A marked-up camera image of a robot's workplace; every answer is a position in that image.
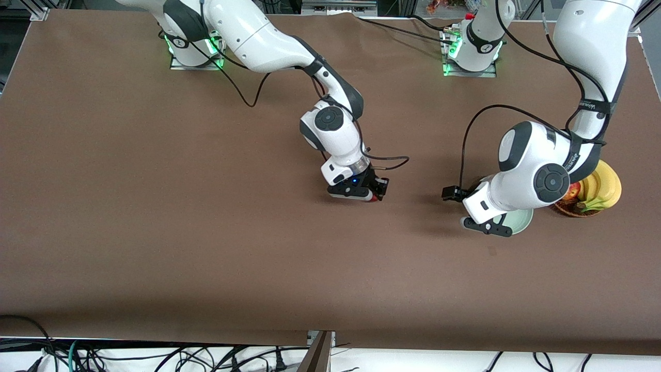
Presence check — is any pale green plate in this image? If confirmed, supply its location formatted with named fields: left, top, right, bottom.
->
left=495, top=208, right=534, bottom=236

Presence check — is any brown table cover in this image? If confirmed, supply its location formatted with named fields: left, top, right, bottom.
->
left=0, top=9, right=661, bottom=357

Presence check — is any brown wicker basket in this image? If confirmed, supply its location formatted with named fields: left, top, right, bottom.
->
left=549, top=199, right=604, bottom=218

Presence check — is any yellow banana bunch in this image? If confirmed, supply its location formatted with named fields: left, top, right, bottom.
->
left=577, top=160, right=622, bottom=213

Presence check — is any colourful toy pile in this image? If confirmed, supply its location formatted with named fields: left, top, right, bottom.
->
left=426, top=0, right=482, bottom=14

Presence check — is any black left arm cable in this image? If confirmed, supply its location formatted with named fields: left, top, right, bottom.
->
left=462, top=0, right=612, bottom=193

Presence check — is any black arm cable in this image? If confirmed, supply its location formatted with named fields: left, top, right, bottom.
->
left=462, top=0, right=612, bottom=193
left=199, top=28, right=410, bottom=172

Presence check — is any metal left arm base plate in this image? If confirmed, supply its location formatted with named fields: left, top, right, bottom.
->
left=443, top=61, right=498, bottom=79

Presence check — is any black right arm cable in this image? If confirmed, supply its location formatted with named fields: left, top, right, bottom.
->
left=199, top=28, right=410, bottom=172

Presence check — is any black cable across table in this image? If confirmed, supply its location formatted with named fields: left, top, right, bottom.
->
left=355, top=14, right=456, bottom=46

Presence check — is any metal table post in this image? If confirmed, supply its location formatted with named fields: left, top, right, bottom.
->
left=297, top=330, right=336, bottom=372

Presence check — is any metal rack frame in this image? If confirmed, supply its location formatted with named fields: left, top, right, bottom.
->
left=301, top=0, right=379, bottom=16

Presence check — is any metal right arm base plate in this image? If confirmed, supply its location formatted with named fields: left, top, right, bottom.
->
left=170, top=52, right=224, bottom=71

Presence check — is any aluminium frame profile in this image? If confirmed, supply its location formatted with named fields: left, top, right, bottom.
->
left=627, top=0, right=661, bottom=37

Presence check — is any black floor cable loop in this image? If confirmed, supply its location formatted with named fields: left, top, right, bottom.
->
left=0, top=314, right=58, bottom=372

